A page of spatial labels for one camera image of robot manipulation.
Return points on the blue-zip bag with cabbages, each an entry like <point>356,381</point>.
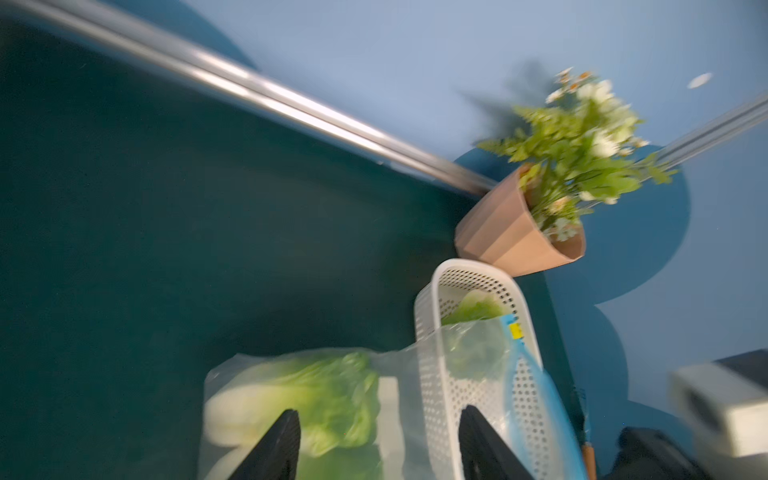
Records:
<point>401,432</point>

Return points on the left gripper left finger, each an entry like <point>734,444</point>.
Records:
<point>275,456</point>

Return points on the blue garden fork wooden handle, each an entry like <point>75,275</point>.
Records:
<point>588,453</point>

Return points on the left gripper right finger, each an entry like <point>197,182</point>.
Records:
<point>484,455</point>

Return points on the aluminium frame back rail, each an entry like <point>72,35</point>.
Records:
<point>154,48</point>

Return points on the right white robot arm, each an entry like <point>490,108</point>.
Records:
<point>647,454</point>

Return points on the white perforated plastic basket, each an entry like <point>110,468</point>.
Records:
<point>494,365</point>

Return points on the green chinese cabbage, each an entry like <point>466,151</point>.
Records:
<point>475,306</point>
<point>336,396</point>

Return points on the potted artificial flower plant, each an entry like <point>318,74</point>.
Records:
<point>578,149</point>

